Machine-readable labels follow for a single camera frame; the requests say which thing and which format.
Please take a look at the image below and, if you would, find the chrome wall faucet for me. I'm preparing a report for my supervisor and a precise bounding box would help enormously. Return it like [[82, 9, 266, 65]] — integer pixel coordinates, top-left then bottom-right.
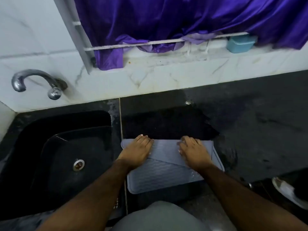
[[11, 69, 68, 101]]

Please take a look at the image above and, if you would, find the person's right forearm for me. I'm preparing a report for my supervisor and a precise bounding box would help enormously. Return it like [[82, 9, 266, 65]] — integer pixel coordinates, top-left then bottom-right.
[[198, 163, 308, 231]]

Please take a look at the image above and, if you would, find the grey silicone mat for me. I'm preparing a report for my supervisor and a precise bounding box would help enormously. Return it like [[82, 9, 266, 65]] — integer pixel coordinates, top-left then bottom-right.
[[121, 139, 225, 194]]

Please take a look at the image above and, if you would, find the person's left forearm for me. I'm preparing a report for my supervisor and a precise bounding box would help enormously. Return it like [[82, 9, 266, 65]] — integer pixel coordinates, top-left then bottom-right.
[[36, 159, 135, 231]]

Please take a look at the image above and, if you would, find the black stone sink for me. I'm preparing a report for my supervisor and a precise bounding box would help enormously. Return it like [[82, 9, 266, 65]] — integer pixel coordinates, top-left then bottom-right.
[[0, 110, 116, 220]]

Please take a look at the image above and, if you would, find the metal sink drain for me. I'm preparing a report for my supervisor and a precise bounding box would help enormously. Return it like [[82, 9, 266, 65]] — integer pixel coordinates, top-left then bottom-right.
[[73, 159, 85, 172]]

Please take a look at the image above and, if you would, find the white window grille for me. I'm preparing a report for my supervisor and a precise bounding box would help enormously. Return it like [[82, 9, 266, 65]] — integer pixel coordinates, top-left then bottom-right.
[[72, 21, 250, 61]]

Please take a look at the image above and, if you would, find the person's left hand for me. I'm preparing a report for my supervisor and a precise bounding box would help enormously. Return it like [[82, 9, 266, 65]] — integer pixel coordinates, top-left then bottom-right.
[[116, 134, 155, 170]]

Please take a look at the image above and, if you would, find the white shoe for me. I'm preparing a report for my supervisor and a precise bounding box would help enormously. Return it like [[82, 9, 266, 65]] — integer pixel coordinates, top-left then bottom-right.
[[272, 176, 308, 210]]

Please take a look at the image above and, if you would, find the person's grey shirt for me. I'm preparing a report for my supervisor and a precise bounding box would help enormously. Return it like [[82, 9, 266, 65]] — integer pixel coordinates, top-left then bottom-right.
[[112, 201, 212, 231]]

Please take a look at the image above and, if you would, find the teal plastic box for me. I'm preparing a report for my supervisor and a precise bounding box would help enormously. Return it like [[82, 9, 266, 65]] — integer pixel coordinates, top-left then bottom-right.
[[226, 35, 258, 54]]

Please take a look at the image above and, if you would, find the person's right hand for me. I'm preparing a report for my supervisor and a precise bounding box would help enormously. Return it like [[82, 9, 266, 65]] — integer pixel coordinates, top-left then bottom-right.
[[177, 136, 214, 172]]

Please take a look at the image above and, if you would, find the purple satin curtain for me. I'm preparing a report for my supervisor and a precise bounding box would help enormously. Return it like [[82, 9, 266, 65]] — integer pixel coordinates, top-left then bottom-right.
[[73, 0, 308, 71]]

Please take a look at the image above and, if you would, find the grey window frame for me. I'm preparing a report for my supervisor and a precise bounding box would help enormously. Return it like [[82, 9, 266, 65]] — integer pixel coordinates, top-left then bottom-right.
[[52, 0, 97, 74]]

